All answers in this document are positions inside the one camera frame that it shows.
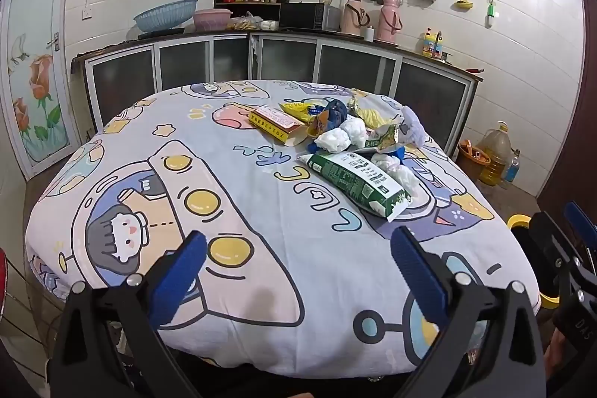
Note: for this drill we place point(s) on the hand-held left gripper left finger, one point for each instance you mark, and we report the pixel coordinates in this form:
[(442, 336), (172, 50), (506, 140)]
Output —
[(179, 272)]

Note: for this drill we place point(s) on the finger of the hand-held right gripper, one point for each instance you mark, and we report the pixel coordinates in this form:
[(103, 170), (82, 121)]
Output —
[(552, 239), (580, 218)]

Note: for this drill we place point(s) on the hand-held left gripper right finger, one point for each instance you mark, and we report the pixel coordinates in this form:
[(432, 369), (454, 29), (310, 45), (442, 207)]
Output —
[(417, 270)]

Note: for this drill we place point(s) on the yellow rimmed black trash bin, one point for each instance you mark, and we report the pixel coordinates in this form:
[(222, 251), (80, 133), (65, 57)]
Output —
[(517, 220)]

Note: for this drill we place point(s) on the white plastic bag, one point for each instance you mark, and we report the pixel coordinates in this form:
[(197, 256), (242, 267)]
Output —
[(396, 172)]

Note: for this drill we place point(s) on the blue plastic bag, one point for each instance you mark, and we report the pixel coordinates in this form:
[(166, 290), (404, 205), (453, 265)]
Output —
[(399, 152)]

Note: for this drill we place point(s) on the green and white wrapper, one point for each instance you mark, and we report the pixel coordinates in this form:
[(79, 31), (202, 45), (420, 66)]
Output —
[(385, 137)]

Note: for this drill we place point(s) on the grey white paper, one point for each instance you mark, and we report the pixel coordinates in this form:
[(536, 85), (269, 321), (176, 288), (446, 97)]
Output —
[(413, 125)]

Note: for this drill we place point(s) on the person's right hand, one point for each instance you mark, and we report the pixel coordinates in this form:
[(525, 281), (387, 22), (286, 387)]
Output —
[(555, 353)]

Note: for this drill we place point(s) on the clear water bottle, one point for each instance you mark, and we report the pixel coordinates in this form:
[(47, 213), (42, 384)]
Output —
[(512, 169)]

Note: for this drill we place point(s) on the dark brown door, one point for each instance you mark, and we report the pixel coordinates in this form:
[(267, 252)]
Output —
[(569, 123)]

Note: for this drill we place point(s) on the large cooking oil bottle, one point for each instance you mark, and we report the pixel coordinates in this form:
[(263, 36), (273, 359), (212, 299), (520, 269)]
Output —
[(495, 160)]

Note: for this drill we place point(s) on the green and white milk bag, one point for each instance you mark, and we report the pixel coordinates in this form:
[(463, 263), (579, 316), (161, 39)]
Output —
[(359, 183)]

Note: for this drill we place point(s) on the cartoon printed tablecloth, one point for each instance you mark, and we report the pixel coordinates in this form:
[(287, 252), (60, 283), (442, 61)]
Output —
[(261, 202)]

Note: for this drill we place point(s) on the orange waste bucket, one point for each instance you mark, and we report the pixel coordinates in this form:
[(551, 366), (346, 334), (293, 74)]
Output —
[(471, 165)]

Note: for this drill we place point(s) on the small crumpled white tissue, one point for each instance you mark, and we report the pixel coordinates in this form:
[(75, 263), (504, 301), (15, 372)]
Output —
[(355, 130)]

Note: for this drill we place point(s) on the large crumpled white tissue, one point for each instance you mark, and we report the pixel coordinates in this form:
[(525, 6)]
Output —
[(333, 140)]

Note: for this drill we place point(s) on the crumpled yellow wrapper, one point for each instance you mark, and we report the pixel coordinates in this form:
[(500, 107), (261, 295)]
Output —
[(368, 113)]

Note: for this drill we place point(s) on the yellow cardboard box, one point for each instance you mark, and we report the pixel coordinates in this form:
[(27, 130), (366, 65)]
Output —
[(275, 121)]

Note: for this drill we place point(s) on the blue and orange wrapper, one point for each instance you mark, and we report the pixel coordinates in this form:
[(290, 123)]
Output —
[(326, 116)]

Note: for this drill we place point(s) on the yellow snack packet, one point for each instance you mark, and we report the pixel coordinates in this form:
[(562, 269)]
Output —
[(298, 111)]

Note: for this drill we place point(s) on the dish detergent bottles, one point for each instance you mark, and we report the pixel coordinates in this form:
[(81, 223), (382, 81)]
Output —
[(431, 46)]

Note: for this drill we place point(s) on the small white bottle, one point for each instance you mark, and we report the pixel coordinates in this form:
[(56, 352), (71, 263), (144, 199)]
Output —
[(369, 34)]

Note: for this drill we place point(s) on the glass door kitchen cabinet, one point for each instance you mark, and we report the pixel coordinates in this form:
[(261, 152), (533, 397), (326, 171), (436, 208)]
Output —
[(289, 57)]

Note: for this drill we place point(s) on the pink thermos with red lid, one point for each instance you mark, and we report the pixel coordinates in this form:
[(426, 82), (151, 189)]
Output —
[(388, 22)]

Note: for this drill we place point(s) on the pink plastic basin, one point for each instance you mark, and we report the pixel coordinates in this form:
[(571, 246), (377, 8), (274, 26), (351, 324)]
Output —
[(212, 19)]

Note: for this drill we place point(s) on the blue plastic basket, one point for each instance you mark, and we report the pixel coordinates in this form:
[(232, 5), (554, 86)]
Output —
[(163, 15)]

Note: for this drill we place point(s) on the clear bag of food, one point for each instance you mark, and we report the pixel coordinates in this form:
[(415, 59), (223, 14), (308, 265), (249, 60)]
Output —
[(242, 22)]

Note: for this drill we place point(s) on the flower printed door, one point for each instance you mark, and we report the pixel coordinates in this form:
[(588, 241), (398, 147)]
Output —
[(37, 53)]

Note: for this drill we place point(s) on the black microwave oven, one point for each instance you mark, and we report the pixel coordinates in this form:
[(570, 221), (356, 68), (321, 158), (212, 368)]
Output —
[(305, 16)]

